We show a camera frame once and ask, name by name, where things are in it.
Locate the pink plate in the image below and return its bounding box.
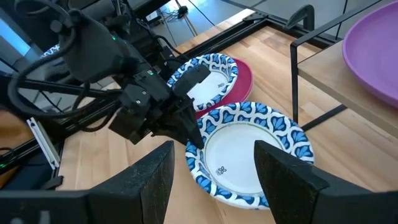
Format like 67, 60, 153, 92
195, 58, 254, 120

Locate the white aluminium extrusion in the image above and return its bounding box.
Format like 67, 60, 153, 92
26, 117, 62, 170

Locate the purple plate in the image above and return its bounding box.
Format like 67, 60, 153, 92
341, 1, 398, 109

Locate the blue patterned paper bowl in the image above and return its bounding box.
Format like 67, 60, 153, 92
40, 44, 60, 59
185, 101, 315, 210
167, 53, 239, 112

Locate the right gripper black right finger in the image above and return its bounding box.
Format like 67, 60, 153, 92
254, 139, 398, 224

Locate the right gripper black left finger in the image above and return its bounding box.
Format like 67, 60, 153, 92
0, 140, 175, 224

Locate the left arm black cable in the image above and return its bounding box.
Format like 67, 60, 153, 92
7, 26, 125, 121

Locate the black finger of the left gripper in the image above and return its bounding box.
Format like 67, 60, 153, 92
172, 63, 211, 98
161, 98, 205, 150

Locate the raised wooden shelf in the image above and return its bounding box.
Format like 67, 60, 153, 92
290, 0, 398, 139

